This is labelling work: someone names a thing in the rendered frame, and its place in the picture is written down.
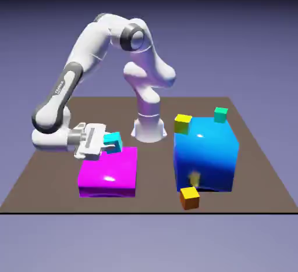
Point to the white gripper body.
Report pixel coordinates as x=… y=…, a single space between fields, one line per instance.
x=91 y=141

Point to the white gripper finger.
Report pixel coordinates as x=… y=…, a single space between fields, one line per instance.
x=109 y=147

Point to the small cyan cube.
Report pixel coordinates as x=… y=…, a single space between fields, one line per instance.
x=115 y=141

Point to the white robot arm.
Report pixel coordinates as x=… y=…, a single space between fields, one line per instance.
x=93 y=41

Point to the small yellow cube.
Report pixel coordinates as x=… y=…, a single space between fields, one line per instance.
x=182 y=124

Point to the small orange cube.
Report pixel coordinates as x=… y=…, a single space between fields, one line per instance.
x=189 y=198

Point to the small green cube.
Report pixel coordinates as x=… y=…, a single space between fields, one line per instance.
x=220 y=114

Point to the large magenta box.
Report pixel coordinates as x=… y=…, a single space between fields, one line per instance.
x=109 y=172

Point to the large blue box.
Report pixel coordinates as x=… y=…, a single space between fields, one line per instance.
x=204 y=155

